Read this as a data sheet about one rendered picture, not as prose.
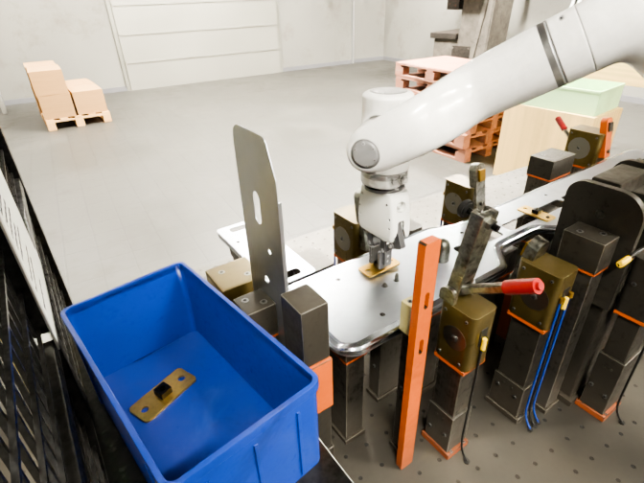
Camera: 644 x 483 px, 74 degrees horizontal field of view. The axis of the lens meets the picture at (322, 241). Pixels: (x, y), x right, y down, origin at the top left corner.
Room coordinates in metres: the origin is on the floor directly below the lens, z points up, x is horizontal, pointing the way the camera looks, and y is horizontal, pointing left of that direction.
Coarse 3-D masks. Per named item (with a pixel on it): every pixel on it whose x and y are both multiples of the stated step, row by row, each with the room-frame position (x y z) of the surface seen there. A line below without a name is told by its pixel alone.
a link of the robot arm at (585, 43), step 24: (600, 0) 0.59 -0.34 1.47; (624, 0) 0.57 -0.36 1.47; (552, 24) 0.61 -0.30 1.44; (576, 24) 0.58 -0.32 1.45; (600, 24) 0.57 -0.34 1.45; (624, 24) 0.56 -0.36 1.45; (576, 48) 0.58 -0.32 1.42; (600, 48) 0.57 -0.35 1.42; (624, 48) 0.56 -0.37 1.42; (576, 72) 0.58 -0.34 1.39
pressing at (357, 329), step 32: (608, 160) 1.28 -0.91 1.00; (544, 192) 1.06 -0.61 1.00; (544, 224) 0.87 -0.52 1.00; (416, 256) 0.76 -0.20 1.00; (288, 288) 0.66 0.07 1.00; (320, 288) 0.66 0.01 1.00; (352, 288) 0.65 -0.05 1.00; (384, 288) 0.65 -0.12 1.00; (352, 320) 0.56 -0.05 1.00; (384, 320) 0.56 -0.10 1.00; (352, 352) 0.49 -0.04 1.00
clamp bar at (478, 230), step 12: (468, 204) 0.56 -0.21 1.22; (480, 216) 0.53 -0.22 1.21; (492, 216) 0.53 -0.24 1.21; (468, 228) 0.54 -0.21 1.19; (480, 228) 0.52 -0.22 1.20; (492, 228) 0.52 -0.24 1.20; (468, 240) 0.54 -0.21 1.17; (480, 240) 0.53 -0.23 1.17; (468, 252) 0.53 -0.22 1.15; (480, 252) 0.54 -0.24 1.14; (456, 264) 0.55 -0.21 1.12; (468, 264) 0.53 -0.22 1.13; (456, 276) 0.55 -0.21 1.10; (468, 276) 0.54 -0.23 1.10; (456, 288) 0.54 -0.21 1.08
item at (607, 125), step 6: (606, 120) 1.37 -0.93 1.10; (600, 126) 1.38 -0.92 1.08; (606, 126) 1.37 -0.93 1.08; (612, 126) 1.37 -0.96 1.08; (600, 132) 1.38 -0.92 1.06; (606, 132) 1.36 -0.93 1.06; (606, 138) 1.36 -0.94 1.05; (606, 144) 1.36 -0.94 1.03; (606, 150) 1.35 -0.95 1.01; (600, 156) 1.36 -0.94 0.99; (606, 156) 1.35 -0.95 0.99
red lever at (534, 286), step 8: (504, 280) 0.50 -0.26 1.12; (512, 280) 0.49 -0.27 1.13; (520, 280) 0.48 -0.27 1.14; (528, 280) 0.47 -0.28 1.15; (536, 280) 0.46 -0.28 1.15; (464, 288) 0.54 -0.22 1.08; (472, 288) 0.53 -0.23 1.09; (480, 288) 0.52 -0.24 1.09; (488, 288) 0.51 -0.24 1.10; (496, 288) 0.50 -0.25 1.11; (504, 288) 0.49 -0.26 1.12; (512, 288) 0.48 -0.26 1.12; (520, 288) 0.47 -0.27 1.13; (528, 288) 0.46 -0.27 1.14; (536, 288) 0.46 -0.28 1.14
